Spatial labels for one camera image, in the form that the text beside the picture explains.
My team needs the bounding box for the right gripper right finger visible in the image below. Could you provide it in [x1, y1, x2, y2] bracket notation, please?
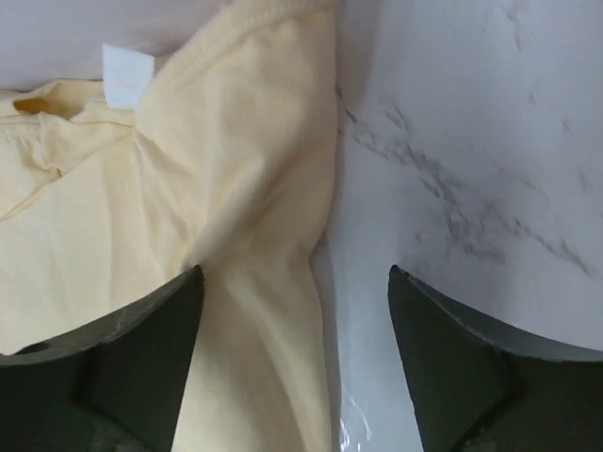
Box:
[387, 266, 602, 451]

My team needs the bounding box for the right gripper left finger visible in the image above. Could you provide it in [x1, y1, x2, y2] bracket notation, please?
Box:
[1, 266, 204, 451]

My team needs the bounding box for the yellow t shirt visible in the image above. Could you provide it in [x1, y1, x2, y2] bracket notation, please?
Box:
[1, 1, 337, 451]

